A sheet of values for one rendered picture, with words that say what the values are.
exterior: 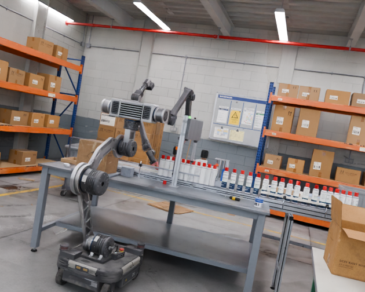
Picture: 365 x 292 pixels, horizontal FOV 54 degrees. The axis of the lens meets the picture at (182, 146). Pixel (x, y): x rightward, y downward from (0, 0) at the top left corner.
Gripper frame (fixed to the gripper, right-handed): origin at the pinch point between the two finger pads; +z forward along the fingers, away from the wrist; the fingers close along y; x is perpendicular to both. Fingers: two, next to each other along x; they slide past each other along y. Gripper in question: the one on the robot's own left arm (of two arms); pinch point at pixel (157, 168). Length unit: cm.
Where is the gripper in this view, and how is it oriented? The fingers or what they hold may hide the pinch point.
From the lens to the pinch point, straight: 357.0
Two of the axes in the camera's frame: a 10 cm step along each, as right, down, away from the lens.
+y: 2.0, -0.2, 9.8
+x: -8.6, 4.8, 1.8
